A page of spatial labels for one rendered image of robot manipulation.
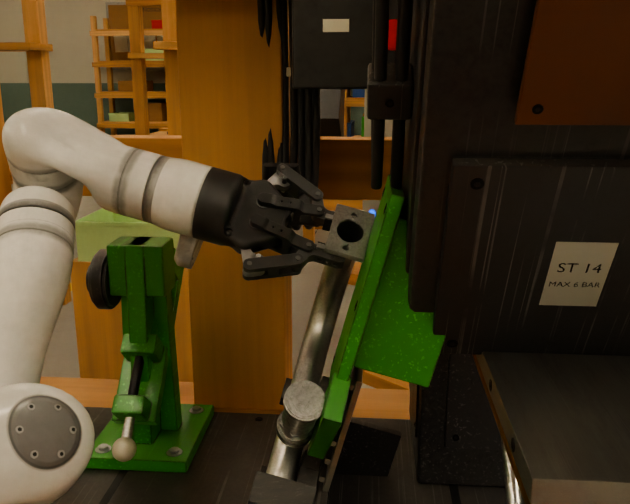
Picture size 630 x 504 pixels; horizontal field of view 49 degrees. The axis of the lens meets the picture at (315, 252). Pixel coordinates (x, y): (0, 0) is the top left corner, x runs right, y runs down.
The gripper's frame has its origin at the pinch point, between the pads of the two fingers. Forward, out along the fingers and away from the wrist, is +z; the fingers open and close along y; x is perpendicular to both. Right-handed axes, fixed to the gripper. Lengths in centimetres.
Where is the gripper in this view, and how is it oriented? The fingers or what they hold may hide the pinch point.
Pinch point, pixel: (337, 240)
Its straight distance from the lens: 69.8
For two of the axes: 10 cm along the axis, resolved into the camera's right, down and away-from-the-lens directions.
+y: 2.5, -8.3, 4.9
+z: 9.6, 2.7, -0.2
